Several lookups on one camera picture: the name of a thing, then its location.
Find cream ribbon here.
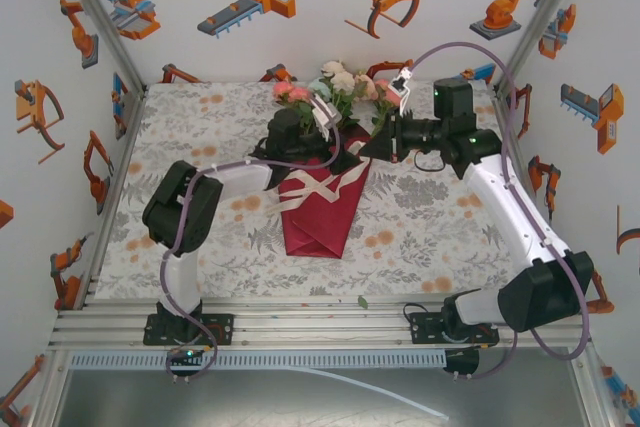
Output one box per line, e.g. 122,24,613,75
264,139,369,216

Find pink rose sprig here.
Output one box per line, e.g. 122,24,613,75
354,71,407,139
272,80,315,137

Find dark red wrapping paper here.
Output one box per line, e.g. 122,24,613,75
277,134,374,260

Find white and blue flower sprig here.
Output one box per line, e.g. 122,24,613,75
307,60,362,134

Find floral printed tablecloth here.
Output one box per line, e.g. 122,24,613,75
93,79,552,299

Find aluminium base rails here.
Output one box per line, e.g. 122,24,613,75
47,291,594,354

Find black controller module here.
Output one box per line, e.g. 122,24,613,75
443,348,482,375
166,345,206,366

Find white plastic tube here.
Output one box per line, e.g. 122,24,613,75
279,365,451,421

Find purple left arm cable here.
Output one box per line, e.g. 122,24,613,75
159,96,344,385

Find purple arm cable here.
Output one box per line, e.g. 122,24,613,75
159,96,344,385
407,41,589,381

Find aluminium side rail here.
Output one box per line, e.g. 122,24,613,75
492,86,567,306
74,86,150,309

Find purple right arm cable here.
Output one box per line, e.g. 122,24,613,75
407,41,589,381

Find aluminium corner post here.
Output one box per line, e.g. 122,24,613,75
492,0,595,94
49,0,150,94

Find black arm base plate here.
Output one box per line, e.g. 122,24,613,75
409,309,499,347
143,314,235,347

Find white slotted cable duct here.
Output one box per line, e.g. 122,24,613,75
69,350,447,370

